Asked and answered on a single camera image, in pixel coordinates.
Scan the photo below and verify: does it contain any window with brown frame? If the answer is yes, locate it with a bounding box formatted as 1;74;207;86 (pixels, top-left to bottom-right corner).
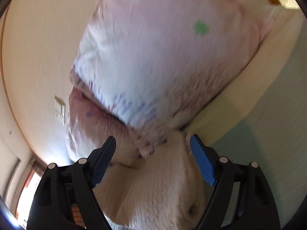
10;156;46;229

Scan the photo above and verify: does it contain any pink floral pillow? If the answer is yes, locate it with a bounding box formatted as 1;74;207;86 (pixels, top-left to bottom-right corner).
66;88;154;168

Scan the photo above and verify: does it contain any white lavender floral pillow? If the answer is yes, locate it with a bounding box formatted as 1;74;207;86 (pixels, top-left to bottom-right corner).
69;0;276;154

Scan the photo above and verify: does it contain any green patchwork bed sheet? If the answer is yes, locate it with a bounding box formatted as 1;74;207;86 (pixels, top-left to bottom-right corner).
179;2;307;229

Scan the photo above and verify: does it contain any beige cable-knit sweater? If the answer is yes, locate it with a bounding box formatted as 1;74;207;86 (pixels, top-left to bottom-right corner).
94;131;207;229

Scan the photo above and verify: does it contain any white wall switch panel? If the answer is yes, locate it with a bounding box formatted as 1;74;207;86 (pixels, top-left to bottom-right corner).
54;96;66;125

